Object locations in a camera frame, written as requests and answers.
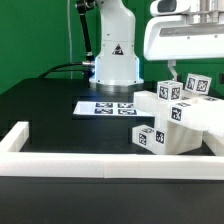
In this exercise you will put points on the white chair back frame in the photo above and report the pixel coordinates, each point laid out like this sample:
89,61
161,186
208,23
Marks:
202,113

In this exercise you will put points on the white U-shaped fence frame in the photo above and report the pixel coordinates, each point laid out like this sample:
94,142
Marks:
15,162

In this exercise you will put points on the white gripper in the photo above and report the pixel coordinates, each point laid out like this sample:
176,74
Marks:
173,38

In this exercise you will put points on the white tag sheet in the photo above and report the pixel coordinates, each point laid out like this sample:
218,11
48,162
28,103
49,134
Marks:
125,109

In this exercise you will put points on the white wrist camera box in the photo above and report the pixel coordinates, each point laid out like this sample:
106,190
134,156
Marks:
169,7

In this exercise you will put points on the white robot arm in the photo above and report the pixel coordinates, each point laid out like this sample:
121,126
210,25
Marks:
117,65

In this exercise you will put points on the black jointed camera mount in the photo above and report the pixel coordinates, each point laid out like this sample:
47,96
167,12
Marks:
82,7

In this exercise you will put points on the white chair seat part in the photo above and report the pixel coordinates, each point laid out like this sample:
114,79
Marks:
171,138

